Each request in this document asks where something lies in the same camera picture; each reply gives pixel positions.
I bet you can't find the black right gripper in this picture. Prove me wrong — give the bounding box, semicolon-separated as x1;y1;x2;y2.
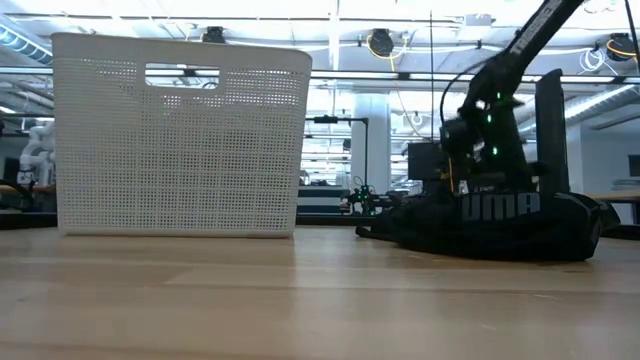
457;164;549;199

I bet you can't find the black garment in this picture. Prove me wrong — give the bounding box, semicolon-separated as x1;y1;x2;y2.
355;187;621;262

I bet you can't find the white plastic bin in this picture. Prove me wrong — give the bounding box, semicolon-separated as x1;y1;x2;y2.
51;32;314;239

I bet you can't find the black box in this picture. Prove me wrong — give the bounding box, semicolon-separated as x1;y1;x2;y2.
407;142;449;182

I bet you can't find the wooden background table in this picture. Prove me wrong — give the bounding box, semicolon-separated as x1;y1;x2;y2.
582;189;640;225

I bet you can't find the thin vertical rod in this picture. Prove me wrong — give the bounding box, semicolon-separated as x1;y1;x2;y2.
428;9;435;141

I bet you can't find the background robot with green lights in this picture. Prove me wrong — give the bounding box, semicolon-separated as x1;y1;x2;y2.
342;175;401;217

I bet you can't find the round grey light fixture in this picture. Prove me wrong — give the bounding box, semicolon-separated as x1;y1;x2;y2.
367;28;397;58

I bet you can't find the thin black pole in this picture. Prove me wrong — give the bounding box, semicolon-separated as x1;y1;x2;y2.
622;0;640;76

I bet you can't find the black ceiling reel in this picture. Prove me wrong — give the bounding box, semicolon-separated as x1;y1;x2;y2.
201;25;226;44

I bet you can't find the yellow hanging cable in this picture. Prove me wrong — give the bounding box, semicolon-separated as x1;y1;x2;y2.
367;34;455;194

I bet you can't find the black camera stand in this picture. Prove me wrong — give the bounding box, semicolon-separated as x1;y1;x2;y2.
305;114;370;189

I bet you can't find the black metal table frame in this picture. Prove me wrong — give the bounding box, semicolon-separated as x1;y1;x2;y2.
0;212;640;241

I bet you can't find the black reel with yellow cable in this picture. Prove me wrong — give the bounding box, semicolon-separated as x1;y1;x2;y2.
594;33;637;64

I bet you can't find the grey horizontal rail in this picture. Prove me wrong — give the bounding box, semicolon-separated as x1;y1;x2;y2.
0;66;640;85

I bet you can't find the black curved hose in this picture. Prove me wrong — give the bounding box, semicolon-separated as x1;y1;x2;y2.
0;178;35;211

